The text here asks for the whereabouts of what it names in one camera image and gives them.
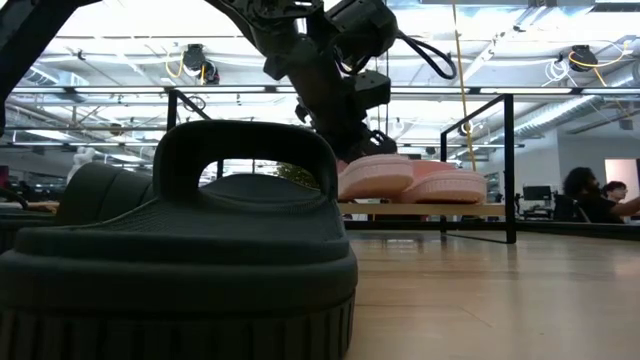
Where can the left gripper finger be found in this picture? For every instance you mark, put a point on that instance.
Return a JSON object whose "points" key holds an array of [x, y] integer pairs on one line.
{"points": [[352, 152], [382, 142]]}

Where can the pink rubber slide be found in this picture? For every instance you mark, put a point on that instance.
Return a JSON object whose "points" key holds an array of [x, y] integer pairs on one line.
{"points": [[375, 180], [445, 187]]}

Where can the black rubber slide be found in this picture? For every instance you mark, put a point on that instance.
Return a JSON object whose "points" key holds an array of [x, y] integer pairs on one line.
{"points": [[100, 195], [175, 280]]}

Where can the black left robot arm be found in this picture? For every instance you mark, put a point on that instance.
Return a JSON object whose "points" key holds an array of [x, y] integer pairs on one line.
{"points": [[280, 40]]}

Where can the small green potted plant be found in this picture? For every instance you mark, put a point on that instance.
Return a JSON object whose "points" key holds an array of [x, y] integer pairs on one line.
{"points": [[297, 175]]}

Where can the black computer monitor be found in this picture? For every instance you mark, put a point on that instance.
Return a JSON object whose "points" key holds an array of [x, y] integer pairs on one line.
{"points": [[537, 193]]}

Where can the person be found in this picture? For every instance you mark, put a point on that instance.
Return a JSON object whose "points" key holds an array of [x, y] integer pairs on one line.
{"points": [[595, 205], [616, 191]]}

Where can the white board panel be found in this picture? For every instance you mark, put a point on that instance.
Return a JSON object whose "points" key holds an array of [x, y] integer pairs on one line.
{"points": [[622, 172]]}

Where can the white humanoid robot figure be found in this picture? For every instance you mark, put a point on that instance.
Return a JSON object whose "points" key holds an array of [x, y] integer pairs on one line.
{"points": [[81, 160]]}

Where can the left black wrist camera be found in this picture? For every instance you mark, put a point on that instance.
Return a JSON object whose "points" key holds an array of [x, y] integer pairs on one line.
{"points": [[372, 89]]}

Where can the silver ceiling duct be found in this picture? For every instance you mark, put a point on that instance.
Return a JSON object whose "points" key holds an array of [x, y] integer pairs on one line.
{"points": [[560, 117]]}

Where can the black metal rig frame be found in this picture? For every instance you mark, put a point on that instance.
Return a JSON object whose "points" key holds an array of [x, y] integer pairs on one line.
{"points": [[575, 230]]}

